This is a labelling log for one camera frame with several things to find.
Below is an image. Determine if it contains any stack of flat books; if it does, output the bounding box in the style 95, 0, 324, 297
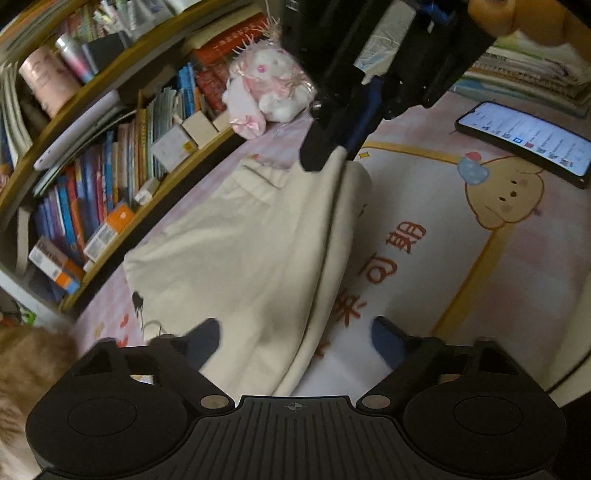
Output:
450, 28, 591, 121

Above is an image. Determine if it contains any cream cardboard box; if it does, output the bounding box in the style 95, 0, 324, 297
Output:
182, 111, 221, 149

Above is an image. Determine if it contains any orange and white box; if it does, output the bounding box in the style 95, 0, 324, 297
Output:
83, 200, 136, 264

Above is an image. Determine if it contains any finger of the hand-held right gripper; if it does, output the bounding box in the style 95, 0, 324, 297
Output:
379, 80, 420, 122
299, 76, 385, 175

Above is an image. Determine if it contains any person's right hand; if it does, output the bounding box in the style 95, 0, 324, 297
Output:
467, 0, 572, 48

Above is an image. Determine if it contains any white box with yellow mark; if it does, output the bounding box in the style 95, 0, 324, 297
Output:
151, 124, 200, 174

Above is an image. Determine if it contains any small white box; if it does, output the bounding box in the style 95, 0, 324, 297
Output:
134, 178, 161, 206

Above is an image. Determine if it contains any white blue orange box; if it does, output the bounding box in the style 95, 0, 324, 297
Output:
28, 237, 86, 296

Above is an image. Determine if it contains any white flat device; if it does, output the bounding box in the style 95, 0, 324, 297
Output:
33, 90, 122, 171

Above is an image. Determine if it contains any pink cylindrical container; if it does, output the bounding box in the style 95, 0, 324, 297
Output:
18, 45, 82, 117

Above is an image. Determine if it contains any black box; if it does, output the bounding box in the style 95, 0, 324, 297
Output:
85, 31, 131, 73

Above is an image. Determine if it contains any black smartphone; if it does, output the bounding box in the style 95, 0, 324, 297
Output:
455, 100, 591, 190

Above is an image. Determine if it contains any stack of red books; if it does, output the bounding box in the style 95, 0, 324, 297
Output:
191, 13, 274, 117

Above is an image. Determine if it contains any white pink plush bunny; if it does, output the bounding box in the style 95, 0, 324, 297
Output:
222, 46, 319, 139

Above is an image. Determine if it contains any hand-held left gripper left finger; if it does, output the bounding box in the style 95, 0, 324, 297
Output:
69, 318, 236, 411

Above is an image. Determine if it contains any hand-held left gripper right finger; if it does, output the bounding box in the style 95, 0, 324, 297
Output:
355, 316, 532, 411

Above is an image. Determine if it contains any wooden bookshelf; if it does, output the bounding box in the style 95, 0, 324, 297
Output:
0, 0, 287, 315

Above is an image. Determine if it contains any pink printed desk mat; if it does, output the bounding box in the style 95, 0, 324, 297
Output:
74, 88, 591, 402

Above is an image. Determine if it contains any row of colourful books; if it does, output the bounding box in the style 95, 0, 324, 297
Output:
31, 62, 211, 282

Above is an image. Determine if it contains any cream garment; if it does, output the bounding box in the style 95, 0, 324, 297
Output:
124, 147, 373, 398

